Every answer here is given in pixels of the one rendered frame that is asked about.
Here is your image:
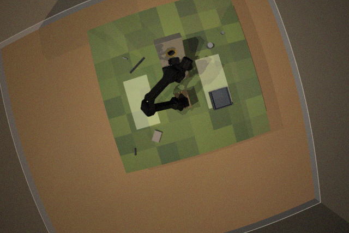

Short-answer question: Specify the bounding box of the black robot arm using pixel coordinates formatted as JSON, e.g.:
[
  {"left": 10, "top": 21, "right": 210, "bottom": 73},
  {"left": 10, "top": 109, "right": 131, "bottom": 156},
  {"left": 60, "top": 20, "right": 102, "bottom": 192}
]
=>
[{"left": 141, "top": 57, "right": 192, "bottom": 117}]

